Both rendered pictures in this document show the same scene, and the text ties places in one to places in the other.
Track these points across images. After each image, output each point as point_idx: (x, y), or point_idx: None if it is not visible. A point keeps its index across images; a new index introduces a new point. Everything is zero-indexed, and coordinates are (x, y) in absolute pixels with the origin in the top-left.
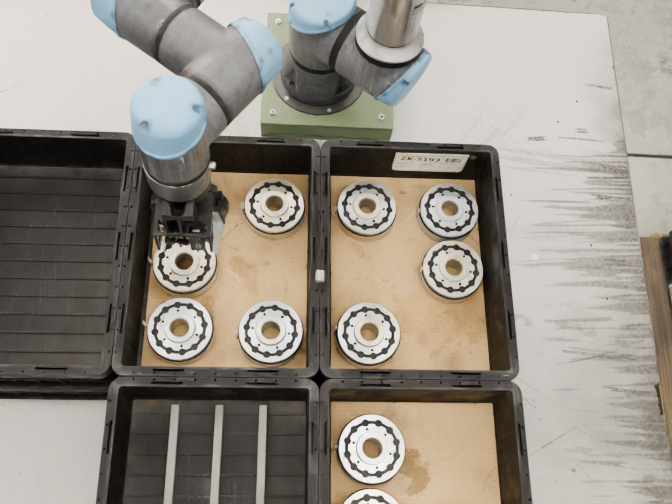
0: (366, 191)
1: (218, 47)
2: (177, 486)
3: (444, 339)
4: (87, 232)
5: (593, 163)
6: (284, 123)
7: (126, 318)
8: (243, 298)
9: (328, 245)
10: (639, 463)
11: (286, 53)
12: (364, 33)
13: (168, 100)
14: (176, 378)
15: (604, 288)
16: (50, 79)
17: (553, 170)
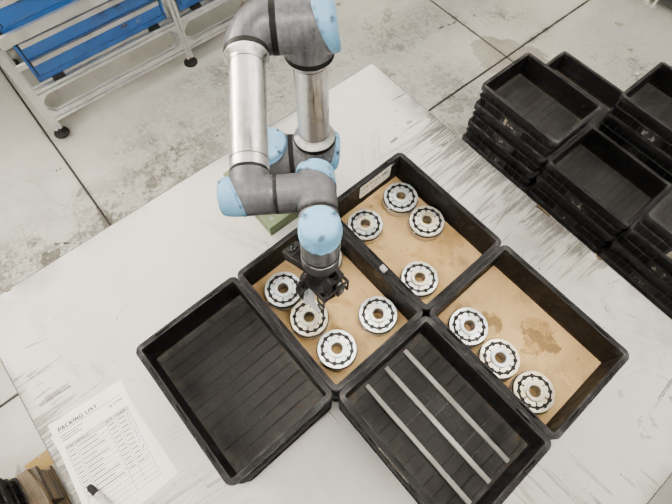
0: (358, 217)
1: (309, 182)
2: (402, 420)
3: (449, 255)
4: (245, 344)
5: (427, 132)
6: (281, 219)
7: (316, 362)
8: (348, 311)
9: (373, 252)
10: (560, 243)
11: None
12: (304, 143)
13: (320, 220)
14: (366, 368)
15: (480, 182)
16: (136, 292)
17: (414, 148)
